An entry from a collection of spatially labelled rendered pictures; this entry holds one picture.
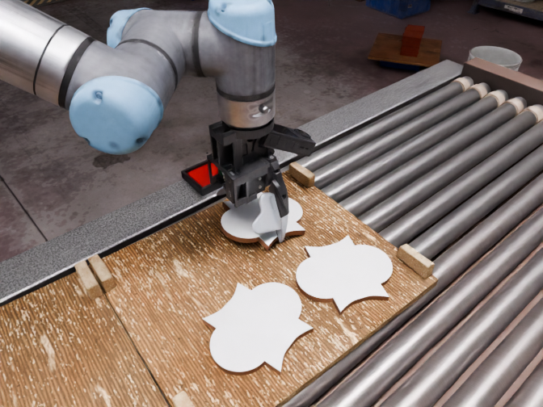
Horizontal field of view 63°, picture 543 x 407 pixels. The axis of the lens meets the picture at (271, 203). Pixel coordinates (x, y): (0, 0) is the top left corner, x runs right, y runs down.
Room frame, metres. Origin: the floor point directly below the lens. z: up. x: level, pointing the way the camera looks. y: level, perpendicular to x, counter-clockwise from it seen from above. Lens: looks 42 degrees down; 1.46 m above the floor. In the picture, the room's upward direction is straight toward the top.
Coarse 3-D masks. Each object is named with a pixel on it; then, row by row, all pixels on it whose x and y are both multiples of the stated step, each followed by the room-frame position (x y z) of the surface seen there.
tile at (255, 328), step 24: (240, 288) 0.39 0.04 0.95; (264, 288) 0.39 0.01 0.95; (288, 288) 0.39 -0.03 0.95; (240, 312) 0.35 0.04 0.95; (264, 312) 0.35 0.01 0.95; (288, 312) 0.35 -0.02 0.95; (216, 336) 0.32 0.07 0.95; (240, 336) 0.32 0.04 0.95; (264, 336) 0.32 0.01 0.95; (288, 336) 0.32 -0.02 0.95; (216, 360) 0.28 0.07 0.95; (240, 360) 0.28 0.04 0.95; (264, 360) 0.28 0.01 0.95
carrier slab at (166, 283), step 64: (320, 192) 0.62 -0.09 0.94; (128, 256) 0.47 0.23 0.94; (192, 256) 0.47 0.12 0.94; (256, 256) 0.47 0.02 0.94; (128, 320) 0.35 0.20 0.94; (192, 320) 0.35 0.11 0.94; (320, 320) 0.35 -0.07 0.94; (384, 320) 0.35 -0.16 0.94; (192, 384) 0.26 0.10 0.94; (256, 384) 0.26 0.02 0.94
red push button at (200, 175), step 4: (212, 164) 0.72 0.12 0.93; (200, 168) 0.71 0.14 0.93; (204, 168) 0.71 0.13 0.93; (212, 168) 0.71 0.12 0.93; (216, 168) 0.71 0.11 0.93; (188, 172) 0.69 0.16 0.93; (192, 172) 0.69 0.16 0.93; (196, 172) 0.69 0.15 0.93; (200, 172) 0.69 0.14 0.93; (204, 172) 0.69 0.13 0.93; (212, 172) 0.69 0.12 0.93; (216, 172) 0.69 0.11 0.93; (192, 176) 0.68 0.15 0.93; (196, 176) 0.68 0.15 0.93; (200, 176) 0.68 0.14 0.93; (204, 176) 0.68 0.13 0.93; (208, 176) 0.68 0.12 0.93; (196, 180) 0.67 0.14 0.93; (200, 180) 0.67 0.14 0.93; (204, 180) 0.67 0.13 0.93; (208, 180) 0.67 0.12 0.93; (200, 184) 0.65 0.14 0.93; (204, 184) 0.65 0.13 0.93
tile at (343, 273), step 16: (320, 256) 0.46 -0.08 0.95; (336, 256) 0.46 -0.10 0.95; (352, 256) 0.46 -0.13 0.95; (368, 256) 0.46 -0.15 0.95; (384, 256) 0.46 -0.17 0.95; (304, 272) 0.42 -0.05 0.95; (320, 272) 0.42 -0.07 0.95; (336, 272) 0.42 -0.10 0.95; (352, 272) 0.42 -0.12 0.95; (368, 272) 0.42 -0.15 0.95; (384, 272) 0.42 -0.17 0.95; (304, 288) 0.39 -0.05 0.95; (320, 288) 0.39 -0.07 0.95; (336, 288) 0.39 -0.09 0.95; (352, 288) 0.39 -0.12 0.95; (368, 288) 0.39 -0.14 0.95; (336, 304) 0.37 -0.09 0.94; (352, 304) 0.37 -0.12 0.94
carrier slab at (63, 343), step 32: (64, 288) 0.40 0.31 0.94; (0, 320) 0.35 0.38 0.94; (32, 320) 0.35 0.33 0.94; (64, 320) 0.35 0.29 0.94; (96, 320) 0.35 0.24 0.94; (0, 352) 0.30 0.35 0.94; (32, 352) 0.30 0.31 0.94; (64, 352) 0.30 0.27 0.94; (96, 352) 0.30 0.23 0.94; (128, 352) 0.30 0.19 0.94; (0, 384) 0.26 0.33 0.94; (32, 384) 0.26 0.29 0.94; (64, 384) 0.26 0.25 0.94; (96, 384) 0.26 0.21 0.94; (128, 384) 0.26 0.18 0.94
